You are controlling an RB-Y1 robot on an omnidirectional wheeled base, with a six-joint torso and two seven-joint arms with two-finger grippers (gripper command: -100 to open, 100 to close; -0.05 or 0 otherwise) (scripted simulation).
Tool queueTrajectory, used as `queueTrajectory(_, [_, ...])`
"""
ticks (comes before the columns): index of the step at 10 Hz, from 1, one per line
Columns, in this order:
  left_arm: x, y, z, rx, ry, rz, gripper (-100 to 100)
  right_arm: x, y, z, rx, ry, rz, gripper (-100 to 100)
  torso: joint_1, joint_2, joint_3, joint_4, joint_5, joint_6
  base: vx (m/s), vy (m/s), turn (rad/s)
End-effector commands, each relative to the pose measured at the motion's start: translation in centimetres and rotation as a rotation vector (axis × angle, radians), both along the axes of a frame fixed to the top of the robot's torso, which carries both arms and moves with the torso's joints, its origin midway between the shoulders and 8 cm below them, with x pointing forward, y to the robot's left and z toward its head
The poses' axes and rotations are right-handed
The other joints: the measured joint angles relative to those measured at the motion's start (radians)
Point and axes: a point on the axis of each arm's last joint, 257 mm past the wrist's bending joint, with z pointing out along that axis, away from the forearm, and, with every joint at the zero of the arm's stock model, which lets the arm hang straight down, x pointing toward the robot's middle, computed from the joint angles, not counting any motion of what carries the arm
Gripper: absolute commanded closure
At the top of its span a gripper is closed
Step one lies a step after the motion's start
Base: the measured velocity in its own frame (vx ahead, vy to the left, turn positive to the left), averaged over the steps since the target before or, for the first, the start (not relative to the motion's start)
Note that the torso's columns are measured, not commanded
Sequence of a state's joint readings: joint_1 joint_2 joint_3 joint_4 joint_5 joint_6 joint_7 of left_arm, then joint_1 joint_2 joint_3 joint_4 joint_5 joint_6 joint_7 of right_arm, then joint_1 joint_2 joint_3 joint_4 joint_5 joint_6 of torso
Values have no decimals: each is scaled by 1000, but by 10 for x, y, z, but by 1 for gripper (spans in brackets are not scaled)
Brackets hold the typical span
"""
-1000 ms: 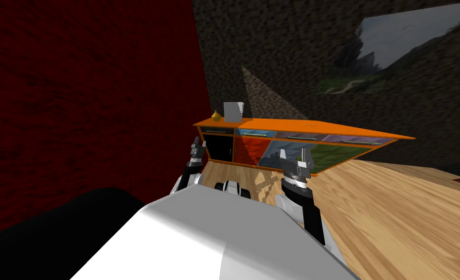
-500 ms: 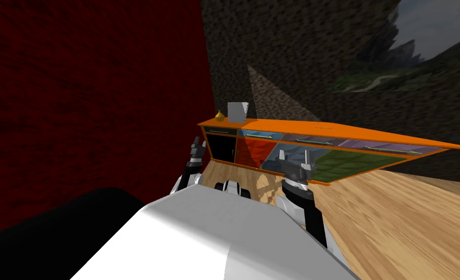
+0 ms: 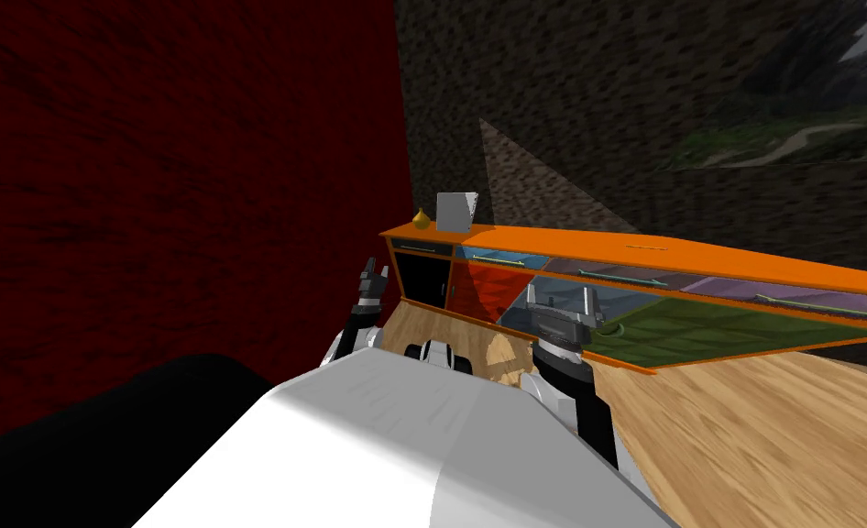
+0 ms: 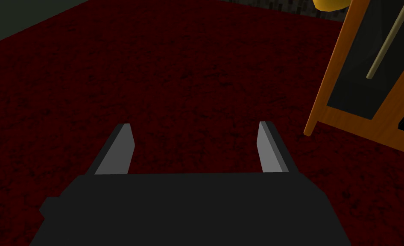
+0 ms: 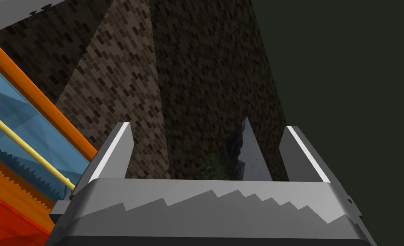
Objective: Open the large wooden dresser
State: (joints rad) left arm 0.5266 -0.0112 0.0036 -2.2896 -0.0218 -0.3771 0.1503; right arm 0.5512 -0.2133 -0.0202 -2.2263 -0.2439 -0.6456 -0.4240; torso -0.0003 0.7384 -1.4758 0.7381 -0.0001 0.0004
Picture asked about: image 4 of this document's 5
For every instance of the orange wooden glass-front cupboard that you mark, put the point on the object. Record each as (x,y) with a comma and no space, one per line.
(359,112)

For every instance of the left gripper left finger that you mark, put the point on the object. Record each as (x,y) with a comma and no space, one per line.
(116,155)

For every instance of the yellow round object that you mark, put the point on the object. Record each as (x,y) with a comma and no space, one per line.
(330,4)

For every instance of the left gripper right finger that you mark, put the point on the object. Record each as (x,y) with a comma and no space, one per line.
(272,152)

